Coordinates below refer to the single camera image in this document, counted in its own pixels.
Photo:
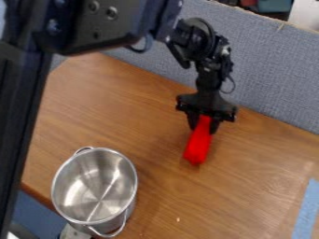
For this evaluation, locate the grey fabric partition panel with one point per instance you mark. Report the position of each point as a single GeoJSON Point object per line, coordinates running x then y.
{"type": "Point", "coordinates": [276, 62]}

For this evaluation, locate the metal pot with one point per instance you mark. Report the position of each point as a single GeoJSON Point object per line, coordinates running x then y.
{"type": "Point", "coordinates": [93, 191]}

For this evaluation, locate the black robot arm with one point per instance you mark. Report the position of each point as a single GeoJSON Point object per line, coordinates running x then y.
{"type": "Point", "coordinates": [79, 29]}

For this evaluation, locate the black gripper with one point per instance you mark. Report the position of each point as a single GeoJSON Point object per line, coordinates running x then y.
{"type": "Point", "coordinates": [206, 102]}

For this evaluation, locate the red rectangular block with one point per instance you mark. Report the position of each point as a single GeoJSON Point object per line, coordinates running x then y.
{"type": "Point", "coordinates": [198, 145]}

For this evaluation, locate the blue tape strip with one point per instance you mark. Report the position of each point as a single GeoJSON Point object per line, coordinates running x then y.
{"type": "Point", "coordinates": [308, 211]}

